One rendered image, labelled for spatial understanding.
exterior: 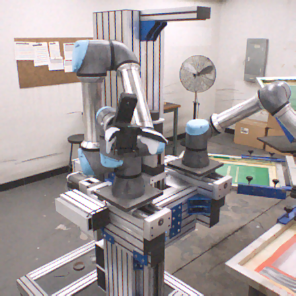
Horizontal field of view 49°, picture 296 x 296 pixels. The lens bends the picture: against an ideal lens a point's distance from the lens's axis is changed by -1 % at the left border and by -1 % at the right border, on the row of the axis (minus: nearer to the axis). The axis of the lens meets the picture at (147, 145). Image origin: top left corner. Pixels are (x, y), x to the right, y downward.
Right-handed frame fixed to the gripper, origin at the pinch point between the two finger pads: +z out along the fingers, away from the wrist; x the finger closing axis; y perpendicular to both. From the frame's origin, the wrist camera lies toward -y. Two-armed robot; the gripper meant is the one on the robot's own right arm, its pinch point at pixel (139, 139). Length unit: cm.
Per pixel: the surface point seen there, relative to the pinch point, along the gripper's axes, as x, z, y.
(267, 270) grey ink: -73, -20, 62
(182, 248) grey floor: -119, -168, 153
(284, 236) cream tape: -98, -39, 59
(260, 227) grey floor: -212, -172, 140
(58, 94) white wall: -18, -393, 48
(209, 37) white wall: -311, -524, -68
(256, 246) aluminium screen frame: -76, -33, 59
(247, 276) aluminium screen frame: -60, -17, 61
